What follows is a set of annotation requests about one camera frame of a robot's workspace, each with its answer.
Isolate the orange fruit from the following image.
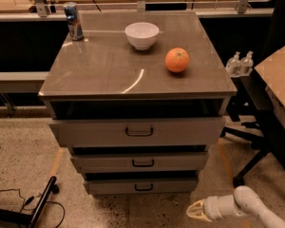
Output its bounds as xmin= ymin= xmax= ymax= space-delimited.
xmin=164 ymin=47 xmax=190 ymax=73

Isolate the metal bench rail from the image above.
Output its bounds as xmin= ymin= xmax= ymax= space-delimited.
xmin=0 ymin=72 xmax=48 ymax=93

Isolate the black floor cable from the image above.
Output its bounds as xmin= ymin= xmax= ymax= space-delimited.
xmin=0 ymin=130 xmax=67 ymax=228

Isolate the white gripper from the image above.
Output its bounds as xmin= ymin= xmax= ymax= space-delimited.
xmin=186 ymin=195 xmax=235 ymax=222

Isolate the clear sanitizer bottle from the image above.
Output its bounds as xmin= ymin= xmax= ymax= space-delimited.
xmin=239 ymin=51 xmax=254 ymax=74
xmin=226 ymin=51 xmax=239 ymax=76

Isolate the blue silver drink can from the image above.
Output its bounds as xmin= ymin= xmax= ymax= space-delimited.
xmin=64 ymin=2 xmax=84 ymax=41

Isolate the white ceramic bowl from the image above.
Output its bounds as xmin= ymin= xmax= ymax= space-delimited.
xmin=124 ymin=22 xmax=160 ymax=50

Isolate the grey drawer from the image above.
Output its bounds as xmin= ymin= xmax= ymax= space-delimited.
xmin=49 ymin=117 xmax=225 ymax=147
xmin=71 ymin=152 xmax=208 ymax=173
xmin=84 ymin=170 xmax=199 ymax=196

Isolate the wooden side table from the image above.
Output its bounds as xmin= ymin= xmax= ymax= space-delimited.
xmin=255 ymin=46 xmax=285 ymax=128

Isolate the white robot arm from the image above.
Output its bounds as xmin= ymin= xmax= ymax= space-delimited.
xmin=186 ymin=185 xmax=285 ymax=228

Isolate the grey drawer cabinet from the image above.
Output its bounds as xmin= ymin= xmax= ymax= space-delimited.
xmin=37 ymin=10 xmax=238 ymax=196

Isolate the black office chair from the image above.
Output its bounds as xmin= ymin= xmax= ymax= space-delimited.
xmin=221 ymin=0 xmax=285 ymax=187

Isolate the right clear sanitizer bottle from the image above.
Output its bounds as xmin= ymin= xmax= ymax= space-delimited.
xmin=239 ymin=51 xmax=254 ymax=74

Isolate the black stand leg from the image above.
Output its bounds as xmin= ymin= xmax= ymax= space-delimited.
xmin=0 ymin=176 xmax=59 ymax=228

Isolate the left clear sanitizer bottle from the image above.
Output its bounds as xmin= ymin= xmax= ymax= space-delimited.
xmin=226 ymin=51 xmax=239 ymax=76

